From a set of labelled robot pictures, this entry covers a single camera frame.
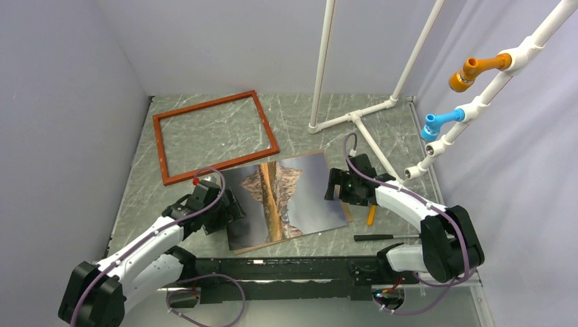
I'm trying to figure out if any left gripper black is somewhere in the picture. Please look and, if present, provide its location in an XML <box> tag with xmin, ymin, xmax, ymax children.
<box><xmin>202</xmin><ymin>187</ymin><xmax>246</xmax><ymax>235</ymax></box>

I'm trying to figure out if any yellow handle screwdriver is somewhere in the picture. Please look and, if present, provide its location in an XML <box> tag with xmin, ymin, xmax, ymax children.
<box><xmin>366</xmin><ymin>205</ymin><xmax>377</xmax><ymax>226</ymax></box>

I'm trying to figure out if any mountain photo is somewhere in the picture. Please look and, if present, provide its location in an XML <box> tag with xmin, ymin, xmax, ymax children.
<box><xmin>220</xmin><ymin>151</ymin><xmax>350</xmax><ymax>251</ymax></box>

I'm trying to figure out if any red wooden picture frame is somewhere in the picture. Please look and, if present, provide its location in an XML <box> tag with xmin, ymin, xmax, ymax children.
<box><xmin>152</xmin><ymin>90</ymin><xmax>280</xmax><ymax>186</ymax></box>

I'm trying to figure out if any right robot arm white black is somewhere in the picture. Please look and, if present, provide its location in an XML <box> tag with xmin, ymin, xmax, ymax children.
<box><xmin>324</xmin><ymin>154</ymin><xmax>485</xmax><ymax>283</ymax></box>

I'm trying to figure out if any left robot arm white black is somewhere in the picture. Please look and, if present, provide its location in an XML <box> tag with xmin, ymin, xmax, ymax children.
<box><xmin>57</xmin><ymin>181</ymin><xmax>245</xmax><ymax>326</ymax></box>

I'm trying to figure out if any blue pipe fitting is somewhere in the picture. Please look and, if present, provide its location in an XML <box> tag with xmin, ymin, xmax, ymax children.
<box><xmin>420</xmin><ymin>108</ymin><xmax>466</xmax><ymax>142</ymax></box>

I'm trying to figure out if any orange pipe fitting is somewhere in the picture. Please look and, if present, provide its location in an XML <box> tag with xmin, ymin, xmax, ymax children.
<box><xmin>448</xmin><ymin>53</ymin><xmax>513</xmax><ymax>93</ymax></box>

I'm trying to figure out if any white PVC pipe stand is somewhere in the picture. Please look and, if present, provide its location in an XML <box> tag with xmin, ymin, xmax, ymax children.
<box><xmin>307</xmin><ymin>0</ymin><xmax>578</xmax><ymax>181</ymax></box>

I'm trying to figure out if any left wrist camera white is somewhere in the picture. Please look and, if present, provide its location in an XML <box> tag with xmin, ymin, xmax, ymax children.
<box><xmin>192</xmin><ymin>175</ymin><xmax>220</xmax><ymax>186</ymax></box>

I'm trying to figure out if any black handle hammer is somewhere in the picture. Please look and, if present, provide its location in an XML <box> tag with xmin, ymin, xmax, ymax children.
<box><xmin>353</xmin><ymin>234</ymin><xmax>420</xmax><ymax>242</ymax></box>

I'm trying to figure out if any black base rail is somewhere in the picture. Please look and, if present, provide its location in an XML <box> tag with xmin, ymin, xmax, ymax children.
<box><xmin>171</xmin><ymin>255</ymin><xmax>418</xmax><ymax>304</ymax></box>

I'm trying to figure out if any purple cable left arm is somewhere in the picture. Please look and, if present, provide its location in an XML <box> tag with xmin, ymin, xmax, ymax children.
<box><xmin>70</xmin><ymin>167</ymin><xmax>247</xmax><ymax>327</ymax></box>

